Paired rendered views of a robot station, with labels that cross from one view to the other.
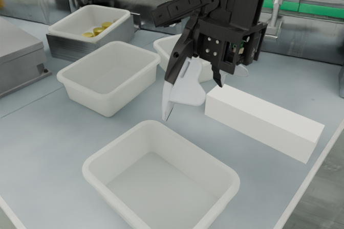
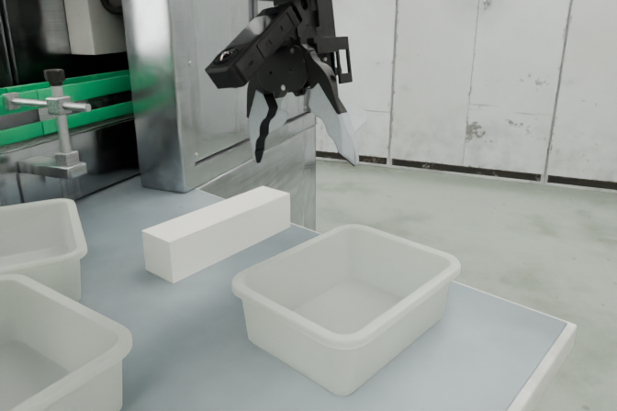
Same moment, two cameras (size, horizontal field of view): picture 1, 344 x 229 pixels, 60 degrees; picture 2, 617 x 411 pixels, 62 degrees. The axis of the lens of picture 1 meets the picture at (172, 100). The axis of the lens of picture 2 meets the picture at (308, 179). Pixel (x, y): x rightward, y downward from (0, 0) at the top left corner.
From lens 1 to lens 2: 0.64 m
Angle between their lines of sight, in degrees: 79
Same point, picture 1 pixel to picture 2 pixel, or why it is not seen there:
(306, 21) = not seen: hidden behind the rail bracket
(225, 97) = (186, 229)
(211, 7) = (302, 27)
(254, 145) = (255, 251)
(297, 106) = not seen: hidden behind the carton
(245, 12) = (329, 21)
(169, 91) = (350, 121)
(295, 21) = (53, 148)
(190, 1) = (282, 27)
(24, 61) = not seen: outside the picture
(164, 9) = (253, 51)
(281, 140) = (266, 221)
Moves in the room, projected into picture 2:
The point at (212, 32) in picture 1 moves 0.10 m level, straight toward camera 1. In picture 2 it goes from (328, 46) to (421, 47)
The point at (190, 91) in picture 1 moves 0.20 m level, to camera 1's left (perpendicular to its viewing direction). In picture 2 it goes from (353, 113) to (376, 166)
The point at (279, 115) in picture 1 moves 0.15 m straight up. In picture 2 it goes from (239, 203) to (234, 107)
